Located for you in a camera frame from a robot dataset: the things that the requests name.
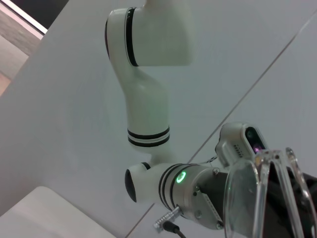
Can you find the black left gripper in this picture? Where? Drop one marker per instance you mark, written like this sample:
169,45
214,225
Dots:
275,198

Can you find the clear white glasses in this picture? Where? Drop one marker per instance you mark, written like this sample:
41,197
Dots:
262,198

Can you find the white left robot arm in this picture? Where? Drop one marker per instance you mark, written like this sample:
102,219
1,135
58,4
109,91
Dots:
148,99

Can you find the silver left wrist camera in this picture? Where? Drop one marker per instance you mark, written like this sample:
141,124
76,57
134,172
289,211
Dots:
230,138

